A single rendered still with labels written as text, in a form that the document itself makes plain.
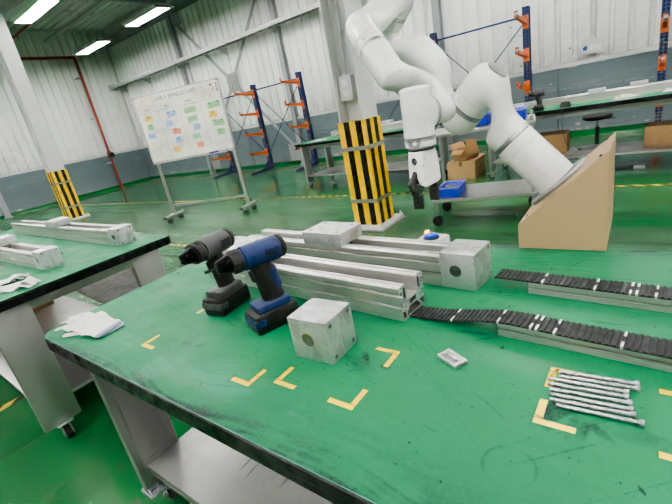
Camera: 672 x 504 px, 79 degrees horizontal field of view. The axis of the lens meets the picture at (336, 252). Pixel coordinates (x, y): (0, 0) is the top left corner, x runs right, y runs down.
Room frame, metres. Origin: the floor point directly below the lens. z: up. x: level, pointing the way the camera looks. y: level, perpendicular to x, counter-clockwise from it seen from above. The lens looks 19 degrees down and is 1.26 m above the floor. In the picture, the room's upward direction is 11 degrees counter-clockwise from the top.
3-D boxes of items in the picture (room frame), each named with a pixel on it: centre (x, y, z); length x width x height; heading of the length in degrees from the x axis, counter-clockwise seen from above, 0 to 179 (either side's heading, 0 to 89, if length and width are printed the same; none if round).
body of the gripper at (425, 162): (1.16, -0.29, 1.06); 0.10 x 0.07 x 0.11; 136
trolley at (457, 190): (3.83, -1.48, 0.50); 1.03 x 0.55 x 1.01; 62
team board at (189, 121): (6.51, 1.83, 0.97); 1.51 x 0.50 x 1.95; 70
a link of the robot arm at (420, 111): (1.16, -0.29, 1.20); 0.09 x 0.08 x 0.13; 111
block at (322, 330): (0.77, 0.05, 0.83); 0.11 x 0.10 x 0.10; 142
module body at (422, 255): (1.26, 0.00, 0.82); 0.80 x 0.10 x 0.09; 46
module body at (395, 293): (1.12, 0.13, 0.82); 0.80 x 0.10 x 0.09; 46
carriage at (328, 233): (1.26, 0.00, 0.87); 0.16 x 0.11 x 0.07; 46
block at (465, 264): (0.96, -0.33, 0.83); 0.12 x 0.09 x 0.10; 136
